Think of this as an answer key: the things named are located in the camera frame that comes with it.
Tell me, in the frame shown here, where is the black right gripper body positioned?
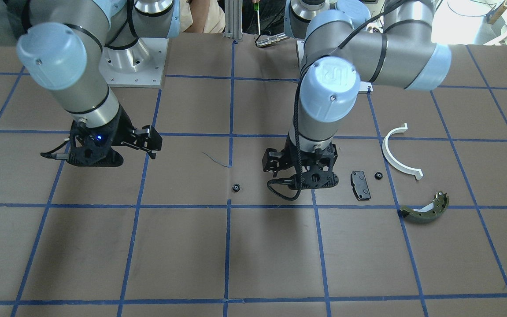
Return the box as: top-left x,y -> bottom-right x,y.
66,106 -> 135,168

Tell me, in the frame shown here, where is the green handled grabber stick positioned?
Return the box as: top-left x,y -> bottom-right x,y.
252,0 -> 261,36

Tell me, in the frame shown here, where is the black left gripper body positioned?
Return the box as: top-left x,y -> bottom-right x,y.
262,141 -> 339,190

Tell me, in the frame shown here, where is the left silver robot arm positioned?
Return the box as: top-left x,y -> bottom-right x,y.
262,0 -> 452,193

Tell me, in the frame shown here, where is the black brake pad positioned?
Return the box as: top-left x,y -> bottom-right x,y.
350,171 -> 371,201

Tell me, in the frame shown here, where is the aluminium frame post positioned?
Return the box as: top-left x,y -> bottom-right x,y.
223,0 -> 243,42

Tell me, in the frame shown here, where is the olive curved brake shoe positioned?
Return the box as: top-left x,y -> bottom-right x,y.
400,191 -> 449,224

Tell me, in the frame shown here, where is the person in beige shirt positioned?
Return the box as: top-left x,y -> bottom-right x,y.
179,0 -> 226,33

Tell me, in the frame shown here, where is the white curved plastic clamp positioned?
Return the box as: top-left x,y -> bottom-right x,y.
381,122 -> 424,181

